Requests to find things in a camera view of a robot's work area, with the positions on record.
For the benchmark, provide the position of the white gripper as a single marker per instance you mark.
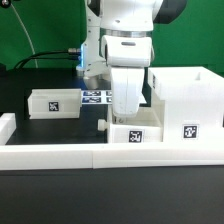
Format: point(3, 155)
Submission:
point(126, 86)

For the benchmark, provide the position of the white front drawer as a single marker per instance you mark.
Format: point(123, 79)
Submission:
point(144, 127)

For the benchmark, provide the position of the white drawer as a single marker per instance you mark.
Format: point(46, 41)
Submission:
point(54, 103)
point(144, 127)

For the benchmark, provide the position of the white drawer cabinet box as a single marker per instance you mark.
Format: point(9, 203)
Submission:
point(189, 102)

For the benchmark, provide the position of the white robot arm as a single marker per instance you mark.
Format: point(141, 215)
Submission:
point(118, 46)

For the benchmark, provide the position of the marker sheet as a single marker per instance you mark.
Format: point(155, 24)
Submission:
point(96, 97)

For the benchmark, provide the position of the white U-shaped fence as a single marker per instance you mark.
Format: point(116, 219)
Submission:
point(119, 155)

